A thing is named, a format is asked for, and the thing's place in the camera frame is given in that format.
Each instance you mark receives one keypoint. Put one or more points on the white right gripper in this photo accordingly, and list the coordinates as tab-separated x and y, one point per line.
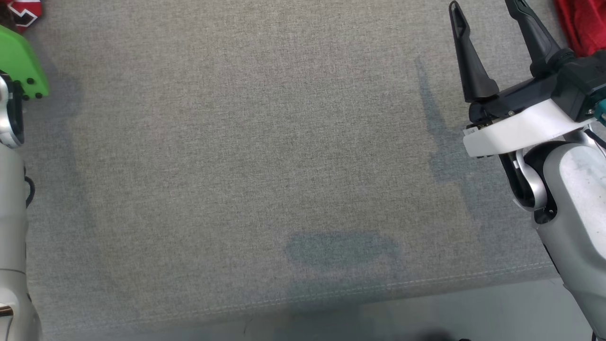
516	130

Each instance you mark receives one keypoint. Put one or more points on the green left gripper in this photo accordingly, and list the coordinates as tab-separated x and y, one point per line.
19	61

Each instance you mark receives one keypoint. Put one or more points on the red jersey with white sleeves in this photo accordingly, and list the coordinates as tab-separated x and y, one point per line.
23	14

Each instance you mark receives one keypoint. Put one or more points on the red shorts with white stripe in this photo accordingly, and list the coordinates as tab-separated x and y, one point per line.
584	23

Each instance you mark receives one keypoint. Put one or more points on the grey fabric sofa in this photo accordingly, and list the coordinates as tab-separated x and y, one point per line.
260	142

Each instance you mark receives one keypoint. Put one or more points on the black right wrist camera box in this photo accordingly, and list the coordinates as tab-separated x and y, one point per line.
582	80

